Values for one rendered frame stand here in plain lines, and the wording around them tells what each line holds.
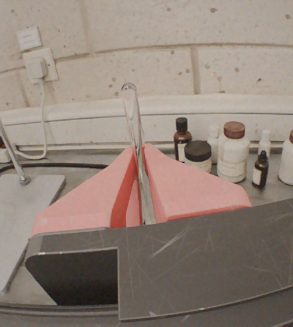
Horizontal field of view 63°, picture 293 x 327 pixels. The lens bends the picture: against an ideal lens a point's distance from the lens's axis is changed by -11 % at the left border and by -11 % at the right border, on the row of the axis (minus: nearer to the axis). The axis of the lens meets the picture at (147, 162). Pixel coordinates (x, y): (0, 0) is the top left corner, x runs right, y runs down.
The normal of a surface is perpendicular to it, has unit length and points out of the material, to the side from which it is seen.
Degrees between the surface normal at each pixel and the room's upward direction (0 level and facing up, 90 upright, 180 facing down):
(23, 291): 0
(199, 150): 0
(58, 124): 90
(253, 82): 90
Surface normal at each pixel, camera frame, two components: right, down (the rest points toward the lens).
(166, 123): -0.18, 0.60
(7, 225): -0.13, -0.80
